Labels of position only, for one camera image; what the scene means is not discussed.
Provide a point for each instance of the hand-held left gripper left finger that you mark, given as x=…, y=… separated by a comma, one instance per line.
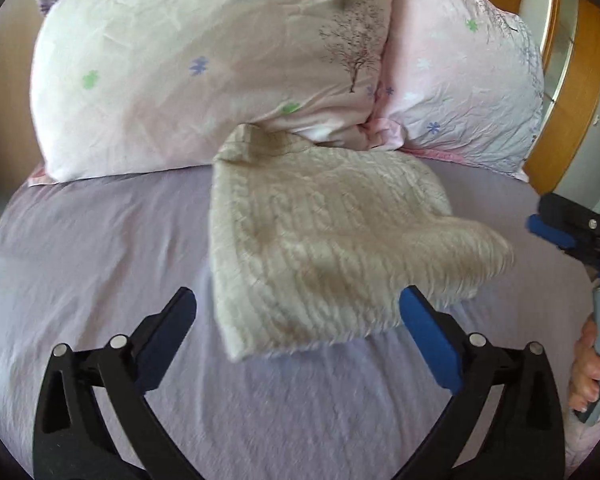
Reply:
x=156, y=341

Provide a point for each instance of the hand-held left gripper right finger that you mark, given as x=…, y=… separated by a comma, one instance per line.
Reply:
x=430, y=332

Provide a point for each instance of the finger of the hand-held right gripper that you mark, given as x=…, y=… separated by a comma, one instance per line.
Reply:
x=555, y=227

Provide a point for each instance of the cream knitted sweater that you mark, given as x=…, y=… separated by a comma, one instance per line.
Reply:
x=330, y=240

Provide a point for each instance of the person's right hand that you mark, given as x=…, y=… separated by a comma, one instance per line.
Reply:
x=586, y=365

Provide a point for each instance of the lilac bed sheet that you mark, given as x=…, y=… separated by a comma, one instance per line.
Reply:
x=230, y=360

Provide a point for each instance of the wooden headboard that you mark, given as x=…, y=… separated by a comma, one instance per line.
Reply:
x=565, y=60

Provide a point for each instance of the pink floral pillow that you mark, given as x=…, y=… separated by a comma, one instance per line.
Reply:
x=460, y=75

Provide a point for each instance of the cream floral pillow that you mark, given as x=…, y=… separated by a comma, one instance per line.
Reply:
x=200, y=60

